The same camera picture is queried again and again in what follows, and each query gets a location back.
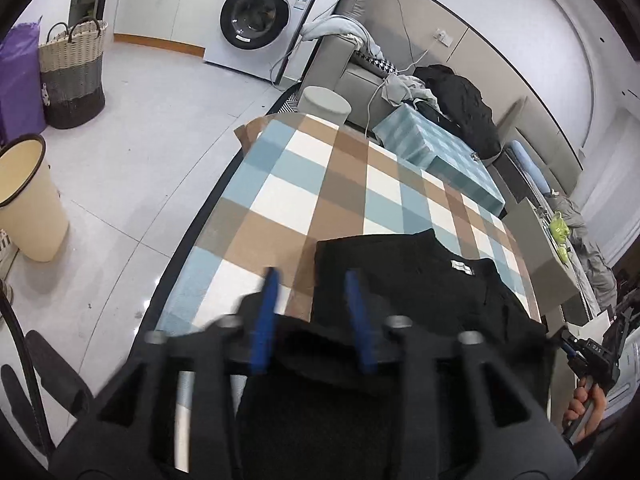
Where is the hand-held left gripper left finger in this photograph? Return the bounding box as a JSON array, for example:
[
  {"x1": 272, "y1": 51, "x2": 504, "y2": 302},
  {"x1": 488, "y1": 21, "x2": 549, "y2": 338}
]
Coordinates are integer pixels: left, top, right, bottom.
[{"x1": 62, "y1": 266, "x2": 283, "y2": 472}]

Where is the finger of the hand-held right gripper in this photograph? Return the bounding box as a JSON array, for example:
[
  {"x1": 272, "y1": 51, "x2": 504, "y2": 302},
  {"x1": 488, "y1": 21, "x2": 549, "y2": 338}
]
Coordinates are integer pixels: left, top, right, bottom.
[{"x1": 560, "y1": 328, "x2": 584, "y2": 362}]

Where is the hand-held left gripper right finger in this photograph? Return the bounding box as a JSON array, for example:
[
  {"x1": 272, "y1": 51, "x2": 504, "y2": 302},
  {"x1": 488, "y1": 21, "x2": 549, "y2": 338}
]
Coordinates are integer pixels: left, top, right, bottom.
[{"x1": 346, "y1": 268, "x2": 574, "y2": 472}]

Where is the black knit sweater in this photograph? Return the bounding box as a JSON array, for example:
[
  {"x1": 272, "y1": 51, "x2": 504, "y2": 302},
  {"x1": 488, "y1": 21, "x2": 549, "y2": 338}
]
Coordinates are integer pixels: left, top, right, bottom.
[{"x1": 235, "y1": 228, "x2": 558, "y2": 480}]

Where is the person's right hand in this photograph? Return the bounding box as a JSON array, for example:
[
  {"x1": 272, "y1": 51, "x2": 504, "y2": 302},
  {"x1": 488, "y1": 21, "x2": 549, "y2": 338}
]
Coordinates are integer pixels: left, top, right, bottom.
[{"x1": 561, "y1": 378, "x2": 609, "y2": 444}]

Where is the grey crumpled cloth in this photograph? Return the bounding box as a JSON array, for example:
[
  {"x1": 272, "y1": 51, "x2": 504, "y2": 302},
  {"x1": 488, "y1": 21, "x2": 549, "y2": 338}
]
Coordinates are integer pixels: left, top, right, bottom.
[{"x1": 546, "y1": 194, "x2": 619, "y2": 312}]

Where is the green toy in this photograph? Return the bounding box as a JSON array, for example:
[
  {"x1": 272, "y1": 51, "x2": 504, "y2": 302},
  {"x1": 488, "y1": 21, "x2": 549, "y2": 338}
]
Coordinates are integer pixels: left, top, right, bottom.
[{"x1": 548, "y1": 211, "x2": 574, "y2": 242}]

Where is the checked blue brown blanket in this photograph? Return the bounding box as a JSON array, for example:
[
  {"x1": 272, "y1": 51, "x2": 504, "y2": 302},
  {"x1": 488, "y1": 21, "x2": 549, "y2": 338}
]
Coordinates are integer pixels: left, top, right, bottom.
[{"x1": 161, "y1": 112, "x2": 545, "y2": 343}]

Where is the brown cardboard sheet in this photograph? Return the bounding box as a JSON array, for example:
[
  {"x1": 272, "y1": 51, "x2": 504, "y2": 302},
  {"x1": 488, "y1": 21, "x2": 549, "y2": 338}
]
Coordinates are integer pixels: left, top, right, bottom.
[{"x1": 233, "y1": 116, "x2": 267, "y2": 152}]

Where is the teal checked folded blanket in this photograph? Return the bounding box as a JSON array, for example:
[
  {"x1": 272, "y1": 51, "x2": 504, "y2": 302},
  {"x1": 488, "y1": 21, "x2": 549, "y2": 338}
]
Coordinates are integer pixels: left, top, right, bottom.
[{"x1": 372, "y1": 104, "x2": 507, "y2": 214}]

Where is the light blue cushion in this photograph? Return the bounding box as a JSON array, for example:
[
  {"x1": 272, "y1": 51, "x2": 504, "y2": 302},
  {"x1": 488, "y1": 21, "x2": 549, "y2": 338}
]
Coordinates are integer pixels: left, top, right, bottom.
[{"x1": 504, "y1": 139, "x2": 552, "y2": 197}]

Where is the striped floor mat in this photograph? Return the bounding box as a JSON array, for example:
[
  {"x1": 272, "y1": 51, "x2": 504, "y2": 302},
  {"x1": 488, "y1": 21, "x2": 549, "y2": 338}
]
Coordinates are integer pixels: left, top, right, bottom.
[{"x1": 271, "y1": 87, "x2": 302, "y2": 117}]

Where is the white round stool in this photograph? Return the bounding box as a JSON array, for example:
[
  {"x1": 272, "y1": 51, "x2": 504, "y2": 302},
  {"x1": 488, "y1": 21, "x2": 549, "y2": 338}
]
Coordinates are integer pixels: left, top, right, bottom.
[{"x1": 297, "y1": 86, "x2": 353, "y2": 126}]

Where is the pale grey garment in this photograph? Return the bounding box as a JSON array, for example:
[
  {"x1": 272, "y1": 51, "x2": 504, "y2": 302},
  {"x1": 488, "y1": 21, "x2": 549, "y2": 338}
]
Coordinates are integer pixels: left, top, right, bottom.
[{"x1": 379, "y1": 74, "x2": 442, "y2": 112}]

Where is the black padded jacket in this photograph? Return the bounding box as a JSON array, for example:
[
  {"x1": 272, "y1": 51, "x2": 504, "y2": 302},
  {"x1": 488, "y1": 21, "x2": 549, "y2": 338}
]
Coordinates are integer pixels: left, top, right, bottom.
[{"x1": 412, "y1": 64, "x2": 503, "y2": 159}]

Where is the houndstooth pillow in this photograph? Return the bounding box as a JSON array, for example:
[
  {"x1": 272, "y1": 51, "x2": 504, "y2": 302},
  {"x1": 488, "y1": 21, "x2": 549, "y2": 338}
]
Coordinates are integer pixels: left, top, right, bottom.
[{"x1": 352, "y1": 50, "x2": 402, "y2": 79}]

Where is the cream plastic bin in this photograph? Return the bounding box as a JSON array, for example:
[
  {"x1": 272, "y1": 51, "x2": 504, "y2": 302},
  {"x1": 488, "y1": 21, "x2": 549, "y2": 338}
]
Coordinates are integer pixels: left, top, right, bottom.
[{"x1": 0, "y1": 133, "x2": 70, "y2": 263}]

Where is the grey sofa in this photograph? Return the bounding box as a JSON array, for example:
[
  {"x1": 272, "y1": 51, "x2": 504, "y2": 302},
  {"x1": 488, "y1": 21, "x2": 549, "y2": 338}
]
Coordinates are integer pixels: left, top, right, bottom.
[{"x1": 300, "y1": 0, "x2": 433, "y2": 133}]

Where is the light blue cloth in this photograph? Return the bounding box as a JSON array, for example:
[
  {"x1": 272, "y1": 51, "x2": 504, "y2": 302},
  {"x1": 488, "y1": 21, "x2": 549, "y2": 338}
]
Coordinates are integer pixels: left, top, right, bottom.
[{"x1": 300, "y1": 15, "x2": 387, "y2": 62}]

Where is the white washing machine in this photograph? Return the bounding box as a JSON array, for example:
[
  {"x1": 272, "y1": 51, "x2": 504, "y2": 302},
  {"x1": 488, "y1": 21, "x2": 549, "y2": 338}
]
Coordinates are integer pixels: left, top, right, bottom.
[{"x1": 202, "y1": 0, "x2": 329, "y2": 84}]

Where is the woven laundry basket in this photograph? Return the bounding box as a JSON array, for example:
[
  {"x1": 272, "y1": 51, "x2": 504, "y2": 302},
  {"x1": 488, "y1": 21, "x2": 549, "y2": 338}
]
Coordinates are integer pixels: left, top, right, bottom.
[{"x1": 39, "y1": 17, "x2": 109, "y2": 130}]

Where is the white cabinet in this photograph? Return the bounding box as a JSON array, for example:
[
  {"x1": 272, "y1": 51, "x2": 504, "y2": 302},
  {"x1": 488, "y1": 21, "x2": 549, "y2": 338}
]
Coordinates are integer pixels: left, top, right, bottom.
[{"x1": 112, "y1": 0, "x2": 237, "y2": 59}]

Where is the purple bag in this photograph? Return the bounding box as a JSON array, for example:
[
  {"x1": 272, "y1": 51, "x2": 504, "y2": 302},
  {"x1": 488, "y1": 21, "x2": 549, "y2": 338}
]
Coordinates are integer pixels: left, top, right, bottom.
[{"x1": 0, "y1": 20, "x2": 47, "y2": 144}]

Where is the white cable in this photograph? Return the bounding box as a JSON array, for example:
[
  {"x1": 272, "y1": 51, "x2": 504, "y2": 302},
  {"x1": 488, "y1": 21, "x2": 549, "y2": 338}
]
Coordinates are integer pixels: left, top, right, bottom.
[{"x1": 364, "y1": 0, "x2": 439, "y2": 139}]

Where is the black cable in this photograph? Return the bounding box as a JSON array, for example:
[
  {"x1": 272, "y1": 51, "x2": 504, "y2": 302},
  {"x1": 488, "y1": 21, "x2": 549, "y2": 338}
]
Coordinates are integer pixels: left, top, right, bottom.
[{"x1": 0, "y1": 287, "x2": 57, "y2": 457}]

